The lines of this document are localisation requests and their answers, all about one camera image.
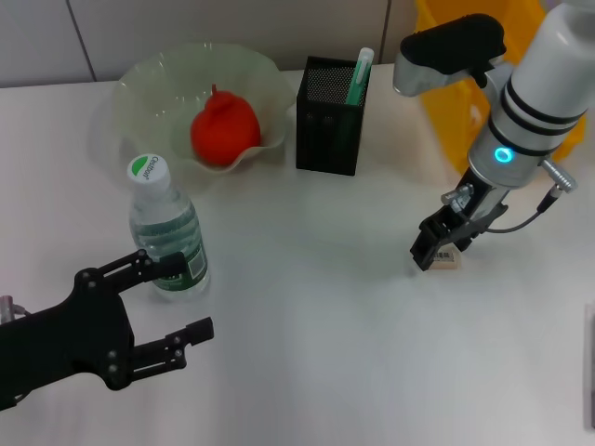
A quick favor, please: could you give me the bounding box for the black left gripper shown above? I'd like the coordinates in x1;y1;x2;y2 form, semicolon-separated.
0;249;216;413

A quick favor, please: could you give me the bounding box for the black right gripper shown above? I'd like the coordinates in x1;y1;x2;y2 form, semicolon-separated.
409;166;510;273

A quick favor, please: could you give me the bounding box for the beige eraser with barcode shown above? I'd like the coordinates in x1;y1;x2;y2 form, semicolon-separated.
430;248;461;271

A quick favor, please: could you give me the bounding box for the clear water bottle green label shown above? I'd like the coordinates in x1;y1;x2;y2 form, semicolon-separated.
127;151;212;304

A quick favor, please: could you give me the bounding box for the red pomegranate toy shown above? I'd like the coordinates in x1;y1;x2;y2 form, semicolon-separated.
190;83;262;166

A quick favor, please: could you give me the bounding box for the mint green pen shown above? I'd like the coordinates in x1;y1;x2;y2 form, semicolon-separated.
344;46;375;107

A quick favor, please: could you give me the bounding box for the black mesh pen holder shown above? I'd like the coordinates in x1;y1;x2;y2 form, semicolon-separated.
296;56;373;177

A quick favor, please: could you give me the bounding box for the green glass fruit bowl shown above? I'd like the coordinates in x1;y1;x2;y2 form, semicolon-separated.
110;42;290;177

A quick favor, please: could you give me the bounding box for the yellow plastic storage bin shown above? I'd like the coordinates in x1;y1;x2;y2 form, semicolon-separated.
413;0;588;169

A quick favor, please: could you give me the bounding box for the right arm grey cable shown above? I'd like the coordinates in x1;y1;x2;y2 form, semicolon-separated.
441;157;579;233

